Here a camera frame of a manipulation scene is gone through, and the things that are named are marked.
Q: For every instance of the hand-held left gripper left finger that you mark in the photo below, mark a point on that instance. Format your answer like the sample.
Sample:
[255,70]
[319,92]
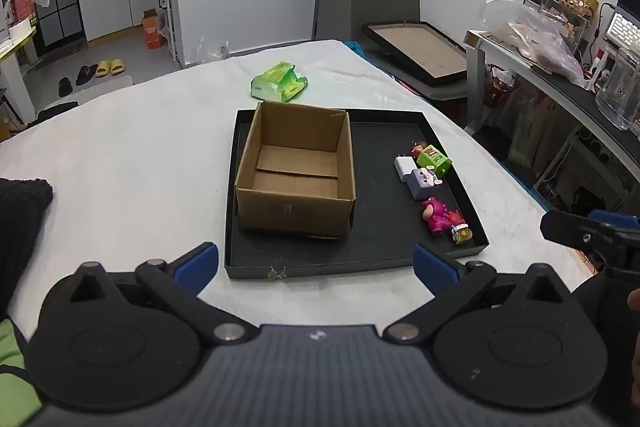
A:
[197,263]

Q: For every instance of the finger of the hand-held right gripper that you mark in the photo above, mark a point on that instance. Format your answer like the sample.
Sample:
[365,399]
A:
[575,229]

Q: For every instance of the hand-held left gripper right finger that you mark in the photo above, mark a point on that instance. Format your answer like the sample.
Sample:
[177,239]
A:
[434,268]

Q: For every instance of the small blue red figurine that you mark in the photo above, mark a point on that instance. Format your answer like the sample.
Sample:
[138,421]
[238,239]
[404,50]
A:
[459,231]

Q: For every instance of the magenta bear figurine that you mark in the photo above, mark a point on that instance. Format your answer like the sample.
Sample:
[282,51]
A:
[434,214]

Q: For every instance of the black shallow tray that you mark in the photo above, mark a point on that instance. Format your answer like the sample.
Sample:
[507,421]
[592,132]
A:
[380,217]

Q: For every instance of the white purple cube toy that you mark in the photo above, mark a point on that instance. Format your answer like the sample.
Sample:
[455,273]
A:
[422,184]

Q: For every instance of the green hexagonal toy container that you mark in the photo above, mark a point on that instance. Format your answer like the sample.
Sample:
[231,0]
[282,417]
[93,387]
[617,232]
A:
[435,161]

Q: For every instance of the brown cardboard box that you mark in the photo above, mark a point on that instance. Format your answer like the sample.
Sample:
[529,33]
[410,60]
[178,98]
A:
[295,209]

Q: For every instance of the person's right hand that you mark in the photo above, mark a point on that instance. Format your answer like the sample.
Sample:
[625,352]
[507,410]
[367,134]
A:
[636,372]

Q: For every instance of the white charger plug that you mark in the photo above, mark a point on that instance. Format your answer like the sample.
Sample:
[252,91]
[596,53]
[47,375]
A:
[404,167]

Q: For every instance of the black desk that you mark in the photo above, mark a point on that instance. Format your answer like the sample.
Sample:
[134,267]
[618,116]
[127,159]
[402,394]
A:
[575,93]

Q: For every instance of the clear water jug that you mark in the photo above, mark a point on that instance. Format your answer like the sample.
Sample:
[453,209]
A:
[620,92]

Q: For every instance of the black fuzzy cloth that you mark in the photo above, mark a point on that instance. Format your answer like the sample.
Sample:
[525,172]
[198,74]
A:
[20,227]

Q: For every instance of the clear plastic bag with food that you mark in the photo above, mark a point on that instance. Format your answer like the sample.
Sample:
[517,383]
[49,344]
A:
[545,42]

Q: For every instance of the green tissue pack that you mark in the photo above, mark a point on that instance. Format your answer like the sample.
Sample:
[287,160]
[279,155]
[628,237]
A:
[277,82]

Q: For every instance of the laptop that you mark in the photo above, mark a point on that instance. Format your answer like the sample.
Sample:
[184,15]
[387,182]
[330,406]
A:
[622,29]

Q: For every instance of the yellow slipper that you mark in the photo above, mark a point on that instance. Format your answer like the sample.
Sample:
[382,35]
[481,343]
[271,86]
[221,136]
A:
[117,67]
[103,69]

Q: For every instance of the green cloth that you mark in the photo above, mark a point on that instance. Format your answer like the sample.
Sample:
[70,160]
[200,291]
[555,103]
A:
[12,367]

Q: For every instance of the black slipper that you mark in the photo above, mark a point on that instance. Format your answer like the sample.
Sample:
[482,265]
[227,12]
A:
[86,75]
[65,87]

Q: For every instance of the blue cloth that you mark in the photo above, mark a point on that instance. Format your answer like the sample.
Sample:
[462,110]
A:
[357,48]

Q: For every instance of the orange cardboard box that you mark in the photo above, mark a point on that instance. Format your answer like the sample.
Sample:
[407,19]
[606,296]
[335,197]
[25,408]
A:
[152,32]

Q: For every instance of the white narrow rack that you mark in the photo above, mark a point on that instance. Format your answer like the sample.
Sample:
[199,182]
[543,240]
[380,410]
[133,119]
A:
[170,17]

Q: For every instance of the yellow table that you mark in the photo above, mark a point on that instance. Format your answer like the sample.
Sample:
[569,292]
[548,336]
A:
[20,39]

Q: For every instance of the red box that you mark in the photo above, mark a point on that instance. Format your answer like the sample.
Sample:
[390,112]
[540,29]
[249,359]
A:
[22,9]

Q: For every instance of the black picture frame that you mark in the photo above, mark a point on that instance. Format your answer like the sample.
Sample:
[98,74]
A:
[420,52]

